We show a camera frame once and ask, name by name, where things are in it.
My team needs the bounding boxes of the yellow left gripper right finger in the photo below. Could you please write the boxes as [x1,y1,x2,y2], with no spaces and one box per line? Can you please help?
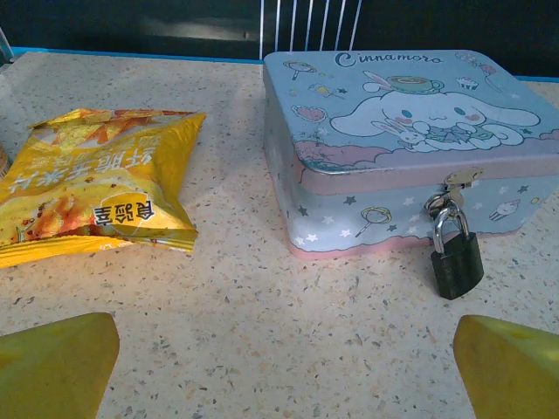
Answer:
[452,314,559,419]

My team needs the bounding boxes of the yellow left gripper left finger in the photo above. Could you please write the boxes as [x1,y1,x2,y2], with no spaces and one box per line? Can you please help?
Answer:
[0,312,121,419]

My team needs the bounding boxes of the black padlock with silver shackle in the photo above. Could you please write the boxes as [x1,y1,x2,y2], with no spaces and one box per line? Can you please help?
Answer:
[430,207,486,301]

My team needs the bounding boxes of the yellow snack chip bag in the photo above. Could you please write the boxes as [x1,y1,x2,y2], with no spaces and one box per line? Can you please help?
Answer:
[0,107,207,270]

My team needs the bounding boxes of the blue cartoon tin box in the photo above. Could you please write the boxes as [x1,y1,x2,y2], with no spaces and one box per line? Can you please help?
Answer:
[261,49,559,262]

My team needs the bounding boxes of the clear plastic object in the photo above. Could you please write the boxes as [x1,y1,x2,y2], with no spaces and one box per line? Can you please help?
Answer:
[0,25,15,65]

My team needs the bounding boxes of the small silver key ring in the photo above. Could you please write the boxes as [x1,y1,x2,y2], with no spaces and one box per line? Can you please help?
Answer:
[424,190,465,221]

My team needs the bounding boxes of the white wire rack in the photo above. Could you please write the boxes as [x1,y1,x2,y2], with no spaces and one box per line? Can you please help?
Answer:
[259,0,363,60]

